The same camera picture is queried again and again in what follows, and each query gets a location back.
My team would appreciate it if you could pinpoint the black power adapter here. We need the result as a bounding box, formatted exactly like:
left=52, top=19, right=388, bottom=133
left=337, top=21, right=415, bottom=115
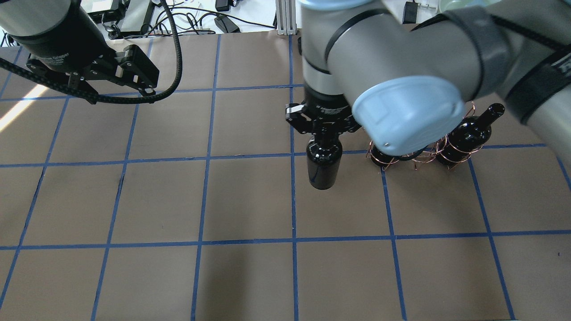
left=402, top=0, right=419, bottom=25

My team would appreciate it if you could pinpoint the black wine bottle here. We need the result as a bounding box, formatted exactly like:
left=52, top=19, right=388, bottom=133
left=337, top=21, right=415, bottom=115
left=306, top=135, right=343, bottom=190

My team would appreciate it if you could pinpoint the black wine bottle front slot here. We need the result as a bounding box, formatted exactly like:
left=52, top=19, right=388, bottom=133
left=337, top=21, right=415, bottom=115
left=370, top=144, right=399, bottom=170

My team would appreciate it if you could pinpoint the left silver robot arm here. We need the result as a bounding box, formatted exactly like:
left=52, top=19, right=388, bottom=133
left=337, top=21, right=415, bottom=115
left=0, top=0, right=159, bottom=104

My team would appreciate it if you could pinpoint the brown gridded table mat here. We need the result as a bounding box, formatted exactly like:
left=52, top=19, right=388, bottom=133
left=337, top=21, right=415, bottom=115
left=0, top=31, right=571, bottom=321

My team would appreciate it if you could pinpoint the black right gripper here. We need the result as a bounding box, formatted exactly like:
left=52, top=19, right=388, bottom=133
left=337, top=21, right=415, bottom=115
left=285, top=87, right=361, bottom=134

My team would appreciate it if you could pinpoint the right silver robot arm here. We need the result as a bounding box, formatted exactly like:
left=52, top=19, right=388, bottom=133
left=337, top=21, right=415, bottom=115
left=287, top=0, right=570, bottom=162

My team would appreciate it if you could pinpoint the copper wire wine basket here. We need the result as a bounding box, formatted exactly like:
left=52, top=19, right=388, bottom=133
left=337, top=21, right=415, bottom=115
left=367, top=106, right=487, bottom=170

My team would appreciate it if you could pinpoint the black wine bottle slot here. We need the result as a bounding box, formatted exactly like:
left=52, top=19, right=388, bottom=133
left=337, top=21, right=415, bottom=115
left=370, top=144, right=399, bottom=170
left=436, top=103, right=505, bottom=168

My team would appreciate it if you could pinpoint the aluminium frame post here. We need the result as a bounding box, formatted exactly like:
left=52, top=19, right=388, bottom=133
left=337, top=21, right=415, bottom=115
left=275, top=0, right=298, bottom=35

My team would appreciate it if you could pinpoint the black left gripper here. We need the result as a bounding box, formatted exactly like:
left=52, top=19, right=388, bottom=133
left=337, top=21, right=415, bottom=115
left=9, top=7, right=160, bottom=95

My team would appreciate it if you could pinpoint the black wine bottle rear slot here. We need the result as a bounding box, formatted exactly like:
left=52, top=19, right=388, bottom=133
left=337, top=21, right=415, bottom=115
left=436, top=103, right=505, bottom=168

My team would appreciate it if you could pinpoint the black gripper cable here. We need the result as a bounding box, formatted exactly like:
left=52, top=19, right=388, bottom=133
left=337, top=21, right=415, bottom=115
left=0, top=0, right=183, bottom=104

